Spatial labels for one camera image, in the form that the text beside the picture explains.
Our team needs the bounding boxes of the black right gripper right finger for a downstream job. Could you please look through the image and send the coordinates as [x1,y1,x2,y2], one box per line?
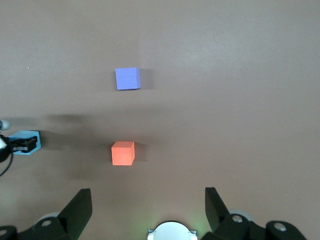
[203,186,253,240]

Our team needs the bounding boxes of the orange foam block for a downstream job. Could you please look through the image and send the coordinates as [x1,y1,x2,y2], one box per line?
[111,141,136,166]

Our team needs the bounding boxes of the light blue foam block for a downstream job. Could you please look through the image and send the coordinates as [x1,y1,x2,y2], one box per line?
[8,129,42,156]

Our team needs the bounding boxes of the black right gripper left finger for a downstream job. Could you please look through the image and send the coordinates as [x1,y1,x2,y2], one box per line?
[22,188,94,240]

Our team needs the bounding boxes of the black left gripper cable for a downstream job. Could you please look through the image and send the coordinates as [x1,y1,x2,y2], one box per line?
[0,151,15,177]

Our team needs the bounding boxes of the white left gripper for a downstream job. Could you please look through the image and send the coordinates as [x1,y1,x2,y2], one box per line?
[0,134,38,163]

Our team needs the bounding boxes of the purple foam block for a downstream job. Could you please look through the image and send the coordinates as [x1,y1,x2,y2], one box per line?
[115,67,142,91]

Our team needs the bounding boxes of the brown table cloth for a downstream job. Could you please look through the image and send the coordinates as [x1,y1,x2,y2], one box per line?
[0,0,320,240]

